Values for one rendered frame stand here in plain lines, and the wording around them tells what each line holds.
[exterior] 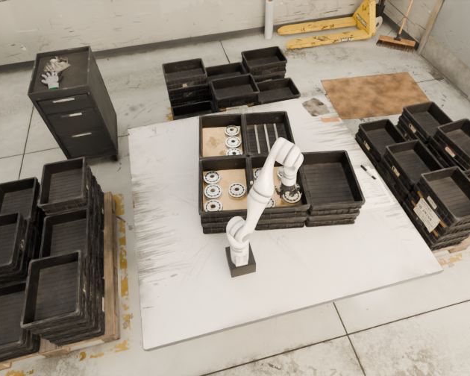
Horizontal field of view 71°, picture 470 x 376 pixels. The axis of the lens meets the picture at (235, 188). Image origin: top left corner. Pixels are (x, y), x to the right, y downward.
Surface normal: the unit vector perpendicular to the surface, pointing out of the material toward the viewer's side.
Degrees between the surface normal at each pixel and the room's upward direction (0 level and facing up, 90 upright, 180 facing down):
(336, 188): 0
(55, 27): 90
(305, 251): 0
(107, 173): 0
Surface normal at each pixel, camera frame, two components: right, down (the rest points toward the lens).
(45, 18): 0.24, 0.76
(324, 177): -0.03, -0.62
